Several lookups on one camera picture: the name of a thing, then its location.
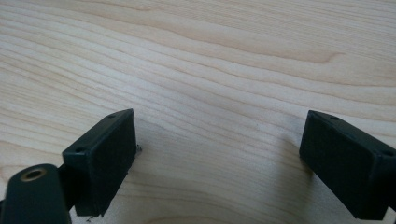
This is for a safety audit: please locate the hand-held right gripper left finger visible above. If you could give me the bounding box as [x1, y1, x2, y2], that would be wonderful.
[61, 107, 138, 218]

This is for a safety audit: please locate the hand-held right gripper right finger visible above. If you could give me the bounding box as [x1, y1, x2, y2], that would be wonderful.
[298, 109, 396, 222]

